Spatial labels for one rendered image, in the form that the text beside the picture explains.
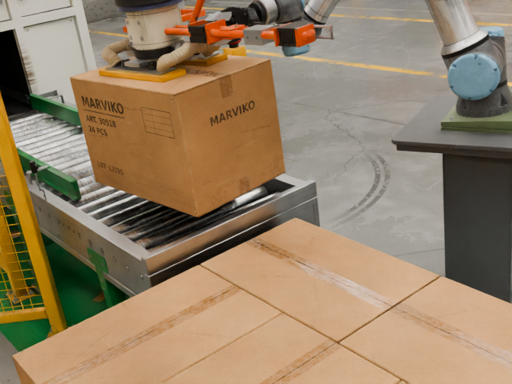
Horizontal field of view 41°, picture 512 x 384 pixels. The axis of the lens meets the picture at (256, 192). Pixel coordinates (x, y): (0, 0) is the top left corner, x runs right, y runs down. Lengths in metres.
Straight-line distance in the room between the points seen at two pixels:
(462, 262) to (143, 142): 1.22
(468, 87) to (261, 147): 0.67
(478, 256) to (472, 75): 0.72
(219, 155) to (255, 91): 0.24
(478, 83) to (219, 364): 1.13
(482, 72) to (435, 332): 0.83
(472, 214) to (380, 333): 0.89
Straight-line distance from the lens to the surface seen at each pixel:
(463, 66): 2.16
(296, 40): 1.87
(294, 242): 2.16
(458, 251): 2.60
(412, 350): 1.68
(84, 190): 2.89
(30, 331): 3.09
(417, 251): 3.17
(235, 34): 2.04
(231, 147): 2.18
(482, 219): 2.51
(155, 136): 2.16
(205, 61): 2.28
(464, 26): 2.18
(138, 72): 2.27
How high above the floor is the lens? 1.56
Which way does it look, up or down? 23 degrees down
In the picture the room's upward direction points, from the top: 8 degrees counter-clockwise
